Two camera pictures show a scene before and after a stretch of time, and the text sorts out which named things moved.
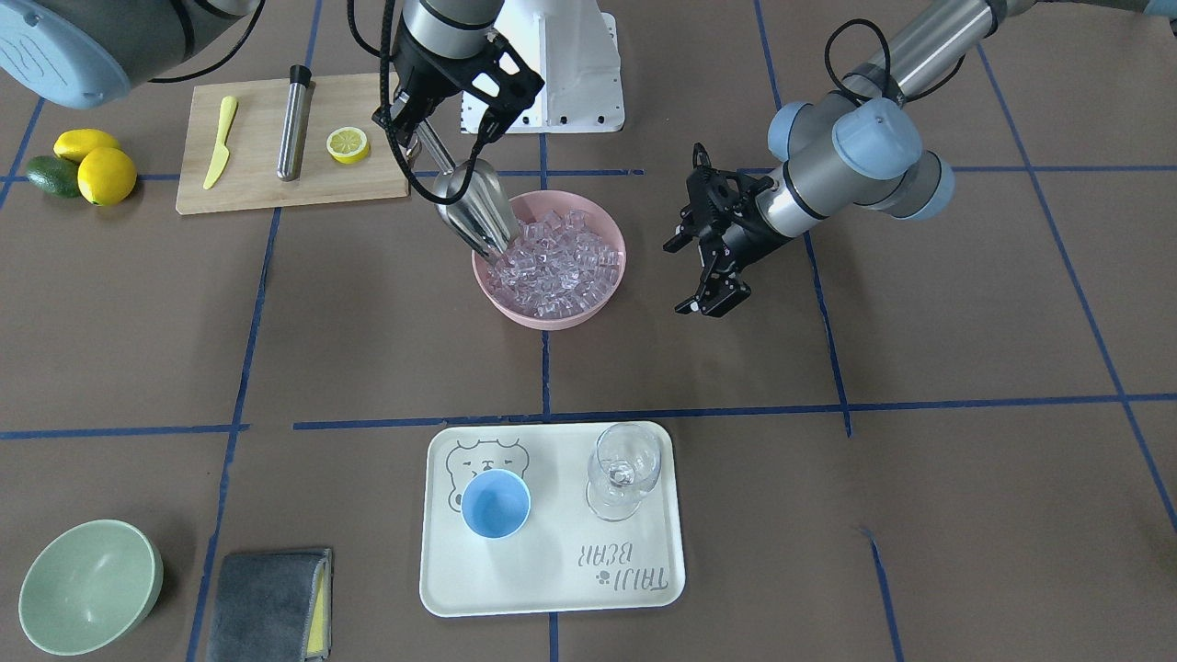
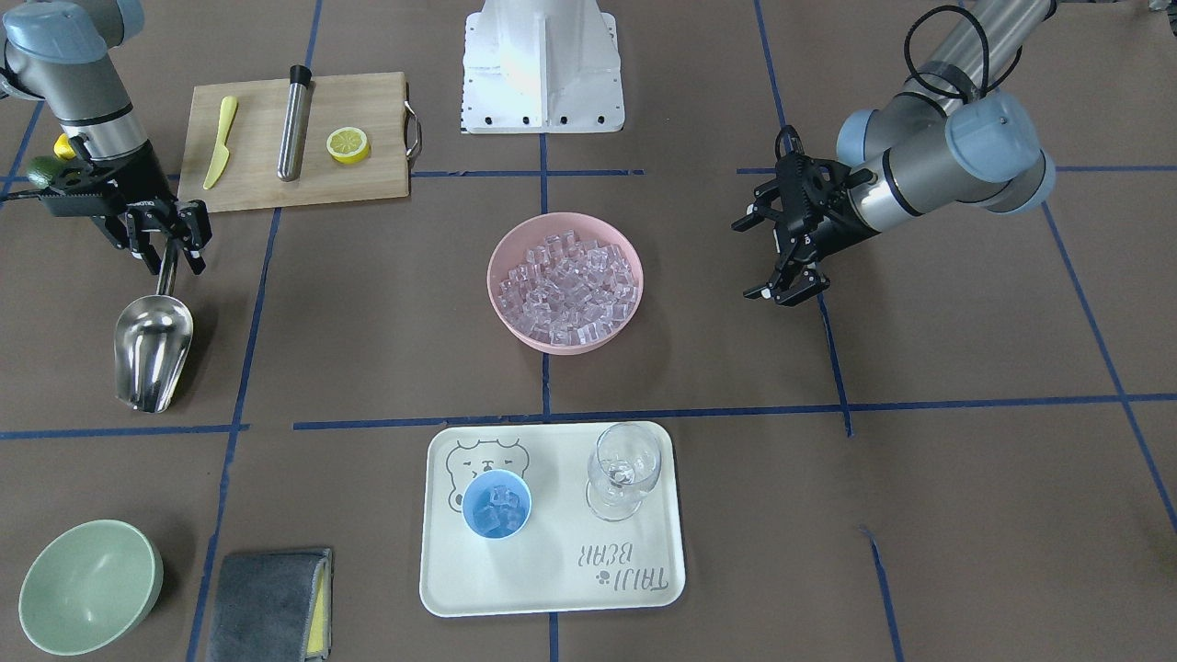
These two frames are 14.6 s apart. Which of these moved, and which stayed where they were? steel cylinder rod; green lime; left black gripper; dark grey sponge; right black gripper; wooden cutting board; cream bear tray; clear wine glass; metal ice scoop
Moved: left black gripper; right black gripper; metal ice scoop
Stayed: green lime; cream bear tray; clear wine glass; wooden cutting board; steel cylinder rod; dark grey sponge
